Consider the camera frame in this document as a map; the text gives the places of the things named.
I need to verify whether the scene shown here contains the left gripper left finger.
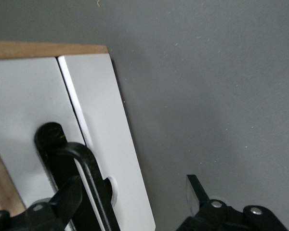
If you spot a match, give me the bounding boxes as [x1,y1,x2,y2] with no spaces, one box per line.
[0,175,83,231]

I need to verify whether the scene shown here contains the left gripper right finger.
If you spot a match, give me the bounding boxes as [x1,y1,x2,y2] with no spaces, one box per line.
[178,174,287,231]

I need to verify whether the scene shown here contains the black metal drawer handle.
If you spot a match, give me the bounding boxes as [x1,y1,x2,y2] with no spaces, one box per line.
[34,122,118,231]

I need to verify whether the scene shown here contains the white-fronted wooden drawer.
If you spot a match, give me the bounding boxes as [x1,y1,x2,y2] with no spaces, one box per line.
[0,56,104,231]

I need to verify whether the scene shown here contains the wooden drawer cabinet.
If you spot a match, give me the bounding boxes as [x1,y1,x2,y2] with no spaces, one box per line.
[0,40,109,214]

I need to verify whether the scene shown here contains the white panel with round notch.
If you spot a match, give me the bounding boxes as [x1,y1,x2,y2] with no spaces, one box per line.
[57,53,157,231]

